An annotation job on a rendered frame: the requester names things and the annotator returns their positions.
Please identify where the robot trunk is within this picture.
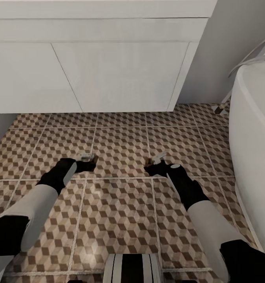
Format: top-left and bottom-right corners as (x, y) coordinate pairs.
(103, 254), (162, 283)

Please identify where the mousetrap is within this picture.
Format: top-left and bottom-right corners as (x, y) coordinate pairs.
(145, 158), (154, 167)
(90, 155), (98, 164)

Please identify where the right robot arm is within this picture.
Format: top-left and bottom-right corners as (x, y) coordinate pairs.
(144, 151), (265, 283)

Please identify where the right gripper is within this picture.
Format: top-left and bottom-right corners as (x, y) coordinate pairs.
(144, 160), (166, 176)

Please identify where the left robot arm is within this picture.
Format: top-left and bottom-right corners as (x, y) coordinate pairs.
(0, 153), (96, 272)

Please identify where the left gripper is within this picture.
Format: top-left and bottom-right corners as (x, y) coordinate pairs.
(78, 161), (96, 173)

